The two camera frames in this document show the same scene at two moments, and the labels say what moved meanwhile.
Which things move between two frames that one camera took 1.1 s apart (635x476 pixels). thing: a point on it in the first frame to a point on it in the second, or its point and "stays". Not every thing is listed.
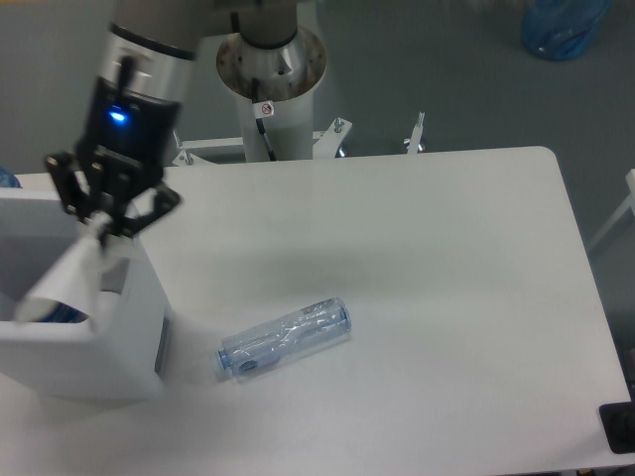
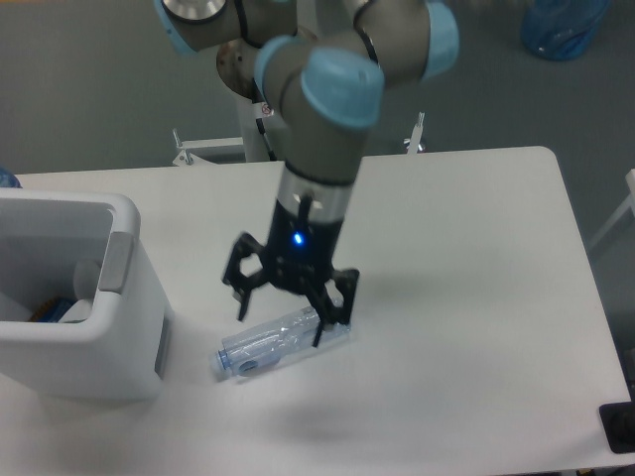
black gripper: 126,137 to 299,256
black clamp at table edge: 619,422 stays
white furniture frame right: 630,203 stays
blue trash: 63,313 to 52,309
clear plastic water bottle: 257,350 stays
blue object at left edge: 8,179 stays
